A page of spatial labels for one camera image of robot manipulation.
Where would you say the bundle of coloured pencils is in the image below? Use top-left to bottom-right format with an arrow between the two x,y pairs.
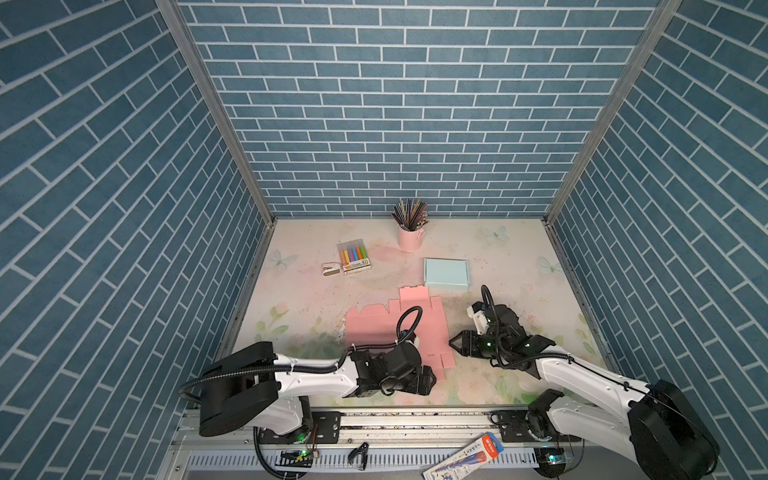
391,199 -> 429,232

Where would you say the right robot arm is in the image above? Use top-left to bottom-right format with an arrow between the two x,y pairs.
449,301 -> 720,479

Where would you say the red blue pen package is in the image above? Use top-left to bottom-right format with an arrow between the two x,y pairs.
422,433 -> 504,480

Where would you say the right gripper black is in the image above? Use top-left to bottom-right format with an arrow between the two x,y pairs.
446,327 -> 509,359

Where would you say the pink paper box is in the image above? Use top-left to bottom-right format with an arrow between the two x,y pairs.
345,286 -> 456,382

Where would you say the black metal clip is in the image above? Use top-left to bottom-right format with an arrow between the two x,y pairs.
347,442 -> 369,471

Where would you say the small green circuit board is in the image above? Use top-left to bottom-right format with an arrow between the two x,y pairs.
275,450 -> 314,469

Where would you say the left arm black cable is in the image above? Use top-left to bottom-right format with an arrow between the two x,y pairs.
178,305 -> 425,403

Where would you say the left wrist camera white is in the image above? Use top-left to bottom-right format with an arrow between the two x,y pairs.
401,333 -> 419,348

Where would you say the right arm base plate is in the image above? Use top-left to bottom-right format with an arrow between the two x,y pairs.
488,409 -> 582,443

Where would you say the clear highlighter marker pack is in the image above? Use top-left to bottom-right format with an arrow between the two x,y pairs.
337,239 -> 372,275

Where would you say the round black device green light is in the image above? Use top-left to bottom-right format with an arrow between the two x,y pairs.
534,448 -> 568,479

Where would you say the aluminium mounting rail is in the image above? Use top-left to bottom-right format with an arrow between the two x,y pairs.
158,407 -> 592,479

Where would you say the pink metal pencil cup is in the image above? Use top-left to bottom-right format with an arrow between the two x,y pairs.
398,226 -> 425,252

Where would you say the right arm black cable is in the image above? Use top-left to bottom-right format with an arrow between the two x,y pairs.
479,284 -> 721,475

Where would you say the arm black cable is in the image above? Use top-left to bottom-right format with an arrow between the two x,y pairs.
479,284 -> 721,475
178,305 -> 425,403

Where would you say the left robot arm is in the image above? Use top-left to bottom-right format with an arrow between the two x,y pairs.
179,341 -> 437,437

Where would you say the small white eraser box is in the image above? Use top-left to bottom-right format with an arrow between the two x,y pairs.
321,263 -> 342,277

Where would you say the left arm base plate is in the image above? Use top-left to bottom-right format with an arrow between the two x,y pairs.
257,411 -> 342,445

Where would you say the light blue paper box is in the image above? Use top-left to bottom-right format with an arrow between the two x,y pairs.
423,258 -> 470,291

